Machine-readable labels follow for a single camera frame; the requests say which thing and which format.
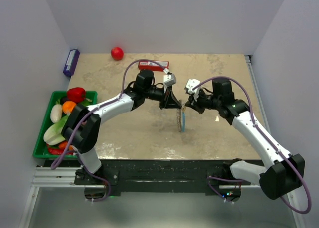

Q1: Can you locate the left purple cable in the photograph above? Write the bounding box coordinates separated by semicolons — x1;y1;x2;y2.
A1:
50;59;170;203

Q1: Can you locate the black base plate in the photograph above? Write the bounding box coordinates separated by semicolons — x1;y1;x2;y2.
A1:
74;160;250;198

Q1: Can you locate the red rectangular box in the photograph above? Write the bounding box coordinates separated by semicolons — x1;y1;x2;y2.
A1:
138;60;169;72

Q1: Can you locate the purple box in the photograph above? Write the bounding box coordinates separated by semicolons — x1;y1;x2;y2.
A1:
63;49;80;77

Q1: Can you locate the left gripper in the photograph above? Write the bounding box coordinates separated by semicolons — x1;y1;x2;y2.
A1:
144;84;181;110

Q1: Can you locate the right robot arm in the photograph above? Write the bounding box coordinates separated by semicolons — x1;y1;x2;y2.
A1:
185;76;305;200

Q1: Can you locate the blue grey keyring with rings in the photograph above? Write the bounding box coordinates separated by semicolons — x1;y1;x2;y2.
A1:
176;100;186;133

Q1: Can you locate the red chili pepper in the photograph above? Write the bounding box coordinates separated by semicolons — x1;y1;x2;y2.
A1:
46;144;74;155

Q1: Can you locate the green cabbage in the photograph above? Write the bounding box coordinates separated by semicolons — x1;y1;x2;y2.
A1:
43;116;69;146

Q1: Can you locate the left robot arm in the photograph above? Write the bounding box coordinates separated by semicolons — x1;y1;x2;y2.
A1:
61;69;182;184

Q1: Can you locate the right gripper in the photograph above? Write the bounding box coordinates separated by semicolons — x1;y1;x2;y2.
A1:
185;88;221;114

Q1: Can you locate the red bell pepper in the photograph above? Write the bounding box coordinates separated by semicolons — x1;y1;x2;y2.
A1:
66;87;86;103

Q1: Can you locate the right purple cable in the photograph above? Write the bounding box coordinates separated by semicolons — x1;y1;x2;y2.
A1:
190;76;312;215

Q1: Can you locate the green plastic bin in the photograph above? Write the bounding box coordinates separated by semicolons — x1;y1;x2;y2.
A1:
32;90;98;159

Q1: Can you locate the red tomato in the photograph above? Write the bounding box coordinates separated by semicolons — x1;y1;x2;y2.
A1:
111;46;124;61

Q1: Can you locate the white radish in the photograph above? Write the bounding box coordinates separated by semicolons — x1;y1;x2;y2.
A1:
50;104;63;123

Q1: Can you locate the orange carrot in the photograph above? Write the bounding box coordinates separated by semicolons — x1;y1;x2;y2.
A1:
58;141;73;151

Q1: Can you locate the orange fruit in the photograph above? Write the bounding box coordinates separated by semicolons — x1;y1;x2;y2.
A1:
62;101;77;115

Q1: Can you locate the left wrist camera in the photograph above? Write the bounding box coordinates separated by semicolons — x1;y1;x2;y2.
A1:
163;74;177;87

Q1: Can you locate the purple cable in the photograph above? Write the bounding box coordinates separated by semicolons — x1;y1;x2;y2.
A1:
190;76;312;215
50;59;170;203

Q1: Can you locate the green bell pepper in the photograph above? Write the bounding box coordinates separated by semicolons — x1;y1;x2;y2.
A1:
78;99;92;106

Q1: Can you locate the aluminium frame rail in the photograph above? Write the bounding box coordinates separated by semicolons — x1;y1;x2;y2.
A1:
20;167;305;228

